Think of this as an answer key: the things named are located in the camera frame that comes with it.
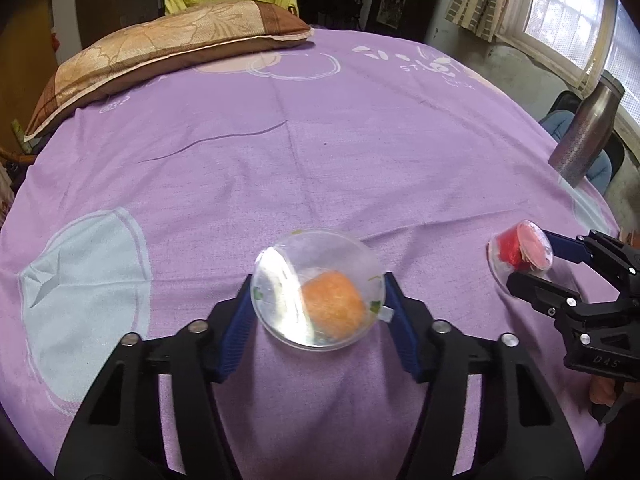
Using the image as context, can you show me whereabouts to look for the brown gold patterned pillow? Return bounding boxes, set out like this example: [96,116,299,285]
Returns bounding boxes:
[22,0,316,143]

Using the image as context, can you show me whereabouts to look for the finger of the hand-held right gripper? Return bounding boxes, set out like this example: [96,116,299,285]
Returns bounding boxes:
[506,271,602,324]
[542,230,640,282]

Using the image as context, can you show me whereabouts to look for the person's right hand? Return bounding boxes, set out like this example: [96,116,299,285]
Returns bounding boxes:
[590,378,622,407]

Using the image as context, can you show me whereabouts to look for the purple printed bedsheet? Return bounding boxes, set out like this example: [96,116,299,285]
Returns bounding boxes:
[0,27,626,480]

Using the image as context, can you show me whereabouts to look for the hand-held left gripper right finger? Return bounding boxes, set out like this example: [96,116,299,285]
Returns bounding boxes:
[382,271,586,480]

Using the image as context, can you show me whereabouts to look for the clear cup with red filling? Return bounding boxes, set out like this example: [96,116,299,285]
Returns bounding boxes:
[487,220,555,293]

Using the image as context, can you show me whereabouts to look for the beige checked curtain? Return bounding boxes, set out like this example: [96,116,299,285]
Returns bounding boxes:
[445,0,543,43]

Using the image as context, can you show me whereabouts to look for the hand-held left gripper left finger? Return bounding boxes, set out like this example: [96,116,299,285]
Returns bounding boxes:
[54,274,257,480]

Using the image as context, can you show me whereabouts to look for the clear cup with orange filling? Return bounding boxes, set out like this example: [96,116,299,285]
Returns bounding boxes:
[250,228,396,352]

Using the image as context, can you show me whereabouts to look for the black chair with blue cushion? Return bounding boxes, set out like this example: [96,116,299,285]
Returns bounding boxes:
[537,91,626,196]

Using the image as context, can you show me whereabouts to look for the white framed window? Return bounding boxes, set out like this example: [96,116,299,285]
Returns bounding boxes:
[520,0,640,126]

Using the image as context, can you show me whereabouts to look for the silver metal bottle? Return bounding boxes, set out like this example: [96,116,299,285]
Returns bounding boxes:
[547,70,626,188]

